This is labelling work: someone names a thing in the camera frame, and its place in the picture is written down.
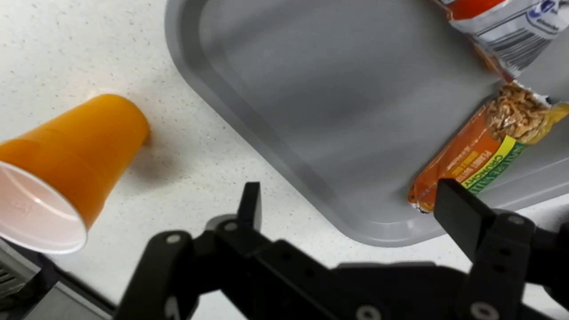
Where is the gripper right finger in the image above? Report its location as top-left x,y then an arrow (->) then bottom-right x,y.
433,179 -> 569,320

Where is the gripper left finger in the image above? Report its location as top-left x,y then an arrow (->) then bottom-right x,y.
113,181 -> 352,320

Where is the orange granola bar packet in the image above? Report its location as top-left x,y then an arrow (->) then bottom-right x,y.
408,83 -> 569,213

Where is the grey plastic tray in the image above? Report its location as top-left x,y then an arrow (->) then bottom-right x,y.
164,0 -> 569,248

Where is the orange plastic cup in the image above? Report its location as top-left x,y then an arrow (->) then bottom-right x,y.
0,94 -> 150,255

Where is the silver and orange snack packet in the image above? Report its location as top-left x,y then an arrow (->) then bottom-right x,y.
433,0 -> 569,83

